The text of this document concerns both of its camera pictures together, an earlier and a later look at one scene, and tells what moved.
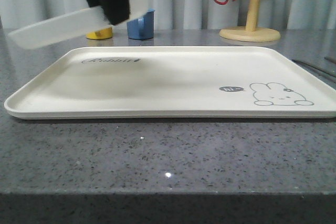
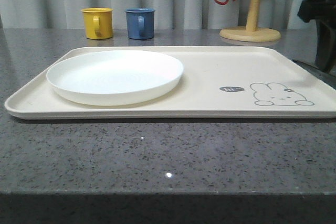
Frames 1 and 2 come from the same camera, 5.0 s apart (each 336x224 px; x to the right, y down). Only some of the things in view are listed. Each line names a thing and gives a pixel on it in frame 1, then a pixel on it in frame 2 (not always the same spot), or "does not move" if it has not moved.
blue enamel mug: (143, 28) does not move
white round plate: (37, 34) to (111, 78)
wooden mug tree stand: (251, 33) does not move
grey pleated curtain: (180, 0) does not move
